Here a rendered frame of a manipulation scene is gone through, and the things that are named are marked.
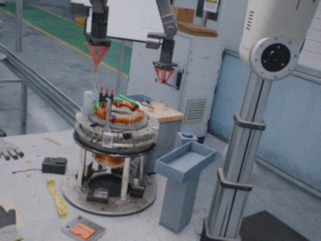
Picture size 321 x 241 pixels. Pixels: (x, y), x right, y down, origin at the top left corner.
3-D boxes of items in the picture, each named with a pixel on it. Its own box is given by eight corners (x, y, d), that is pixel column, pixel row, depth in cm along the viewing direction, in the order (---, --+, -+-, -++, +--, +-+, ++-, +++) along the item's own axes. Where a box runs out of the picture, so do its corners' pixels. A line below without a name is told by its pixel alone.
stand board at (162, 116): (126, 108, 169) (126, 103, 168) (157, 105, 181) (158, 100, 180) (151, 124, 155) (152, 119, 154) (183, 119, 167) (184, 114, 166)
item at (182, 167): (169, 246, 123) (184, 172, 113) (143, 232, 128) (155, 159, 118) (202, 215, 143) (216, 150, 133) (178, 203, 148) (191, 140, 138)
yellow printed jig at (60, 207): (44, 186, 145) (44, 178, 144) (53, 185, 147) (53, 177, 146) (59, 218, 128) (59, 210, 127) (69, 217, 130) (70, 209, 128)
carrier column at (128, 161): (118, 200, 140) (124, 152, 132) (123, 199, 141) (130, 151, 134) (121, 204, 138) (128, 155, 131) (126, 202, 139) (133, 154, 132)
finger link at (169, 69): (151, 82, 167) (154, 62, 164) (163, 81, 172) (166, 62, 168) (161, 86, 162) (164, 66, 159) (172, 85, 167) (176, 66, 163)
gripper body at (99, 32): (93, 45, 123) (95, 23, 120) (85, 36, 131) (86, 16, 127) (111, 46, 126) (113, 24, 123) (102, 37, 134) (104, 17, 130)
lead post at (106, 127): (106, 132, 125) (109, 100, 121) (103, 129, 128) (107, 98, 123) (111, 132, 126) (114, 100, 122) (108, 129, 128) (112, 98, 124)
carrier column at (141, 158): (134, 179, 156) (140, 135, 149) (139, 178, 158) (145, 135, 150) (137, 182, 154) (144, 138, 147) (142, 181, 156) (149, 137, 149)
